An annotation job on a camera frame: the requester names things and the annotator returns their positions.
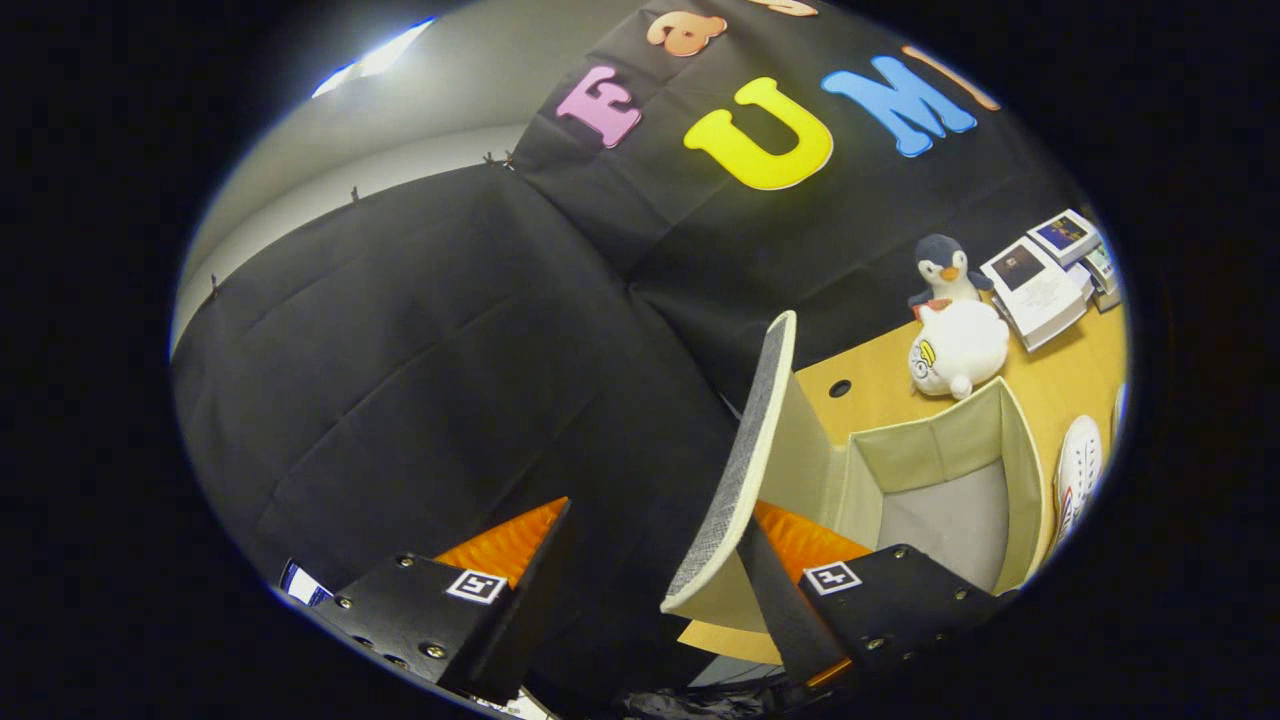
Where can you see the large bright ceiling light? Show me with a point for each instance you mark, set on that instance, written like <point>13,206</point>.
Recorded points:
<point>375,58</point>

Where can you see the white round plush toy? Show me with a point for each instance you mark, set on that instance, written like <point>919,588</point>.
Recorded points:
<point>965,345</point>

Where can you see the white book with dark portrait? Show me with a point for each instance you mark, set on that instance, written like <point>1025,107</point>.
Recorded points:
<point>1035,295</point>

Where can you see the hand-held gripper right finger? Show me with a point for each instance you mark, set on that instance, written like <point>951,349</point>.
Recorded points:
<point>790,620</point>

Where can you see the grey penguin plush toy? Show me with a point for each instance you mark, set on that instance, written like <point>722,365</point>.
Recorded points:
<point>945,268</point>

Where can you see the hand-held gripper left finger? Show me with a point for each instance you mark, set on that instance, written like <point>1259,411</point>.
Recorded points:
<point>500,640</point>

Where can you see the beige fabric storage box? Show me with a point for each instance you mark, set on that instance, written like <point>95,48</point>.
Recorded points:
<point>940,450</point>

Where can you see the book with blue picture cover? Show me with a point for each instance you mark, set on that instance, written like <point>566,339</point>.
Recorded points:
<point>1065,235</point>

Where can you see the pale green cover book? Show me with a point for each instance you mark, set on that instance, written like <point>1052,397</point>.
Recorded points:
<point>1102,268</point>

